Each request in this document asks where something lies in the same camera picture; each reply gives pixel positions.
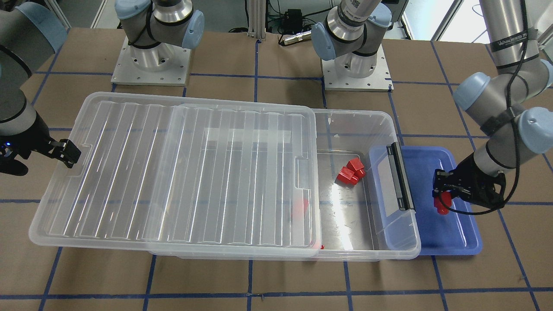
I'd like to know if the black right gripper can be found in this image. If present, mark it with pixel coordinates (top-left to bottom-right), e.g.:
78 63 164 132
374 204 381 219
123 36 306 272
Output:
0 110 82 176

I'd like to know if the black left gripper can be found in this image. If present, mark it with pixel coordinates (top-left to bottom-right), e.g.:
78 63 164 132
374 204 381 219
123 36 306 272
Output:
433 154 506 209

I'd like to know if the clear plastic box lid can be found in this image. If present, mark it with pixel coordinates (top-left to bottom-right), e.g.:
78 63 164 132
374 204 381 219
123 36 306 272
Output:
29 92 322 260

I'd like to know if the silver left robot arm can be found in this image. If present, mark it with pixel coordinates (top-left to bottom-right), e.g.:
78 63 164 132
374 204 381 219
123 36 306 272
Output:
311 0 552 215

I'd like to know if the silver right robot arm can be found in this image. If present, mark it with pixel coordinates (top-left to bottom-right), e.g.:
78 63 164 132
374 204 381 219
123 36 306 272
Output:
0 0 205 176

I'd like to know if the clear plastic storage box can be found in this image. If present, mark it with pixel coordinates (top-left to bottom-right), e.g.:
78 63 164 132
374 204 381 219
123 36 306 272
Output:
143 105 421 261

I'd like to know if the blue plastic tray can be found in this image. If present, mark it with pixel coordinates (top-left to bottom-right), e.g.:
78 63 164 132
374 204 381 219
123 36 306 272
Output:
372 146 483 257

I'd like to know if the black box latch handle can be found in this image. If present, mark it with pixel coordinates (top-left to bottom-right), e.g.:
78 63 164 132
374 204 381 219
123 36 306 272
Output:
386 142 416 211

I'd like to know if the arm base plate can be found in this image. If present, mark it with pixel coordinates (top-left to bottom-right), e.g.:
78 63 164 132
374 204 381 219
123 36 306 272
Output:
111 38 193 86
321 45 394 92

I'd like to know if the aluminium frame post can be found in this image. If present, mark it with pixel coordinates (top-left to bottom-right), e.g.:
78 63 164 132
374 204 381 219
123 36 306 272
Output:
246 0 268 41

